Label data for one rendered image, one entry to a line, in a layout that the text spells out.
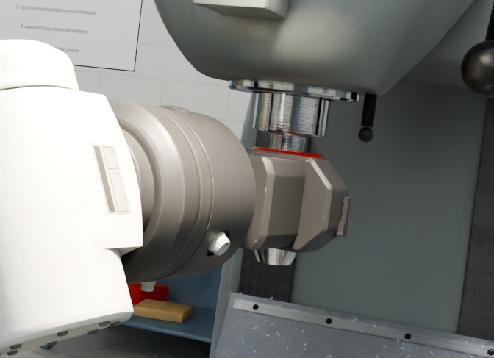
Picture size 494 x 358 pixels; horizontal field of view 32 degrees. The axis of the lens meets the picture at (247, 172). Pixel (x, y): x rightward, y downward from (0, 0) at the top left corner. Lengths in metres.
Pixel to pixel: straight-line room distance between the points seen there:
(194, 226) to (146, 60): 4.93
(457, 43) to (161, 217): 0.32
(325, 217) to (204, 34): 0.12
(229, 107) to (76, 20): 1.16
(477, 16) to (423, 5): 0.15
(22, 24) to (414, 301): 5.01
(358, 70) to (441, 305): 0.47
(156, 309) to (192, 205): 4.23
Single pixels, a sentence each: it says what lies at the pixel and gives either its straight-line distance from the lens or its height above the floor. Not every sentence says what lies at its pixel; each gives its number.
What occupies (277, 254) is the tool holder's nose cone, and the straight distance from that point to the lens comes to 0.56.
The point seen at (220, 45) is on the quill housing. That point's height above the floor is 1.32.
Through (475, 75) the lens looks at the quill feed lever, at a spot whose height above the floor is 1.32.
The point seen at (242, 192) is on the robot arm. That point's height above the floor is 1.25.
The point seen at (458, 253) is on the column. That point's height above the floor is 1.18.
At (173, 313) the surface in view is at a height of 0.28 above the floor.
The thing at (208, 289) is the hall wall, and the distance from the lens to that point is 5.16.
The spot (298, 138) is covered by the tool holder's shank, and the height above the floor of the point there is 1.28.
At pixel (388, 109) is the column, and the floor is 1.32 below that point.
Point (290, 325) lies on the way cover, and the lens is 0.95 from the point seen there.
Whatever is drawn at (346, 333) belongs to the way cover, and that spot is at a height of 1.08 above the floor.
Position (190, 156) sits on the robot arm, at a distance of 0.40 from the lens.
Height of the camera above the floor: 1.28
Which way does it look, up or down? 3 degrees down
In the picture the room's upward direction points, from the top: 7 degrees clockwise
